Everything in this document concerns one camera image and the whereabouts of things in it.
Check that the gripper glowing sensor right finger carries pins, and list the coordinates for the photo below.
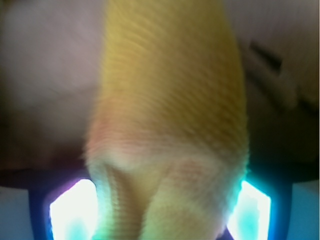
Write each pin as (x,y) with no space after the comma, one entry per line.
(288,212)

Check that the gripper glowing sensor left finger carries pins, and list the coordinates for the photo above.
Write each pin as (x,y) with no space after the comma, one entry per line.
(64,212)

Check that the yellow cloth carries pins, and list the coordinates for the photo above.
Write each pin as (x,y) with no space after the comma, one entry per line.
(168,146)

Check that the crumpled brown paper bag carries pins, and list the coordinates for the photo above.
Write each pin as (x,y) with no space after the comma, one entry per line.
(49,53)

